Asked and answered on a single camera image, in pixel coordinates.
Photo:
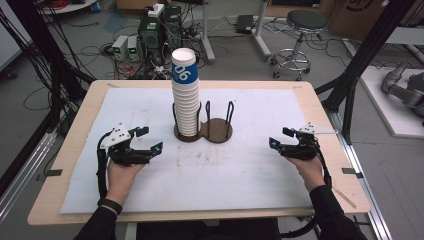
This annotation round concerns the black power adapter box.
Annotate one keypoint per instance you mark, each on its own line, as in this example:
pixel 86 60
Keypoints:
pixel 244 23

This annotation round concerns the white desk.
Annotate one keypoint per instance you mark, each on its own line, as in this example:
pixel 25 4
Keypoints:
pixel 406 35

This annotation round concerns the black round stool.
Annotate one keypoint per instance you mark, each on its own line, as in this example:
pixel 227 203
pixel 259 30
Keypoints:
pixel 306 19

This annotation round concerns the black tape strip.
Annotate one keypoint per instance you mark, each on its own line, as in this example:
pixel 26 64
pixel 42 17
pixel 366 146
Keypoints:
pixel 54 172
pixel 350 171

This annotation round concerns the black wristband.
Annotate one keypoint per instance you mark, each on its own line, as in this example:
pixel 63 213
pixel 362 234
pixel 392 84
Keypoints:
pixel 110 205

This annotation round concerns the person's left hand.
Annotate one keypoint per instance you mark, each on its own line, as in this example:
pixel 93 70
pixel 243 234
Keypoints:
pixel 120 180

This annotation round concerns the grey power supply unit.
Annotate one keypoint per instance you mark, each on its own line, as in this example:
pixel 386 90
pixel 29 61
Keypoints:
pixel 132 47
pixel 119 46

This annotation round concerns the black metal frame post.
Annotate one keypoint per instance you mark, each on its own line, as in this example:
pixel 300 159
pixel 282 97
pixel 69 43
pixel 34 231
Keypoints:
pixel 40 43
pixel 366 56

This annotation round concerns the white desk leg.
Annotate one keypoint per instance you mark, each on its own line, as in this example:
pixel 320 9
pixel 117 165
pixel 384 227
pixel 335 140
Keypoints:
pixel 206 36
pixel 260 33

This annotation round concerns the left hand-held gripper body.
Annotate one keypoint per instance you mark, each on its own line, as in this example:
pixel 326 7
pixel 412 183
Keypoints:
pixel 116 138

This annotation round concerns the black computer tower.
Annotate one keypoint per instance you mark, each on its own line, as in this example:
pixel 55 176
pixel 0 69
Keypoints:
pixel 151 36
pixel 173 23

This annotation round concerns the person's right hand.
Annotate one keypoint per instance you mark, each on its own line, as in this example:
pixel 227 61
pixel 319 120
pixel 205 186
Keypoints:
pixel 311 173

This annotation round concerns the white power strip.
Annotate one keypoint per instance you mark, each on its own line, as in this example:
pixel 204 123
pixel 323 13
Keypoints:
pixel 156 10

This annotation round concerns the dark wooden cup holder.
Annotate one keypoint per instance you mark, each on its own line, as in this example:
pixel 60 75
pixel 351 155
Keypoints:
pixel 218 131

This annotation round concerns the brown cardboard box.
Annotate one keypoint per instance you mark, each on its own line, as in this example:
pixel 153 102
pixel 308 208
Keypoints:
pixel 346 20

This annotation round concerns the blue ribbed paper cup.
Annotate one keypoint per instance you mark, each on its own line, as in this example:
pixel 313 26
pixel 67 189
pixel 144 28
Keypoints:
pixel 183 56

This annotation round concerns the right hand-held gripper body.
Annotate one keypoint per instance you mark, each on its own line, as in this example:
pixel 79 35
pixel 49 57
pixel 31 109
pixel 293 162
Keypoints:
pixel 305 150

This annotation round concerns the stack of paper cups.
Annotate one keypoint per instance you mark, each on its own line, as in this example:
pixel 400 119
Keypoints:
pixel 186 110

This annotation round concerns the white platform board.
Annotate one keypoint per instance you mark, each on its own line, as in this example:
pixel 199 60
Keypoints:
pixel 376 110

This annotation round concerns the aluminium rail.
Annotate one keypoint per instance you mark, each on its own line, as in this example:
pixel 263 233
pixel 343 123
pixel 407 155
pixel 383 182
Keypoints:
pixel 363 190
pixel 23 176

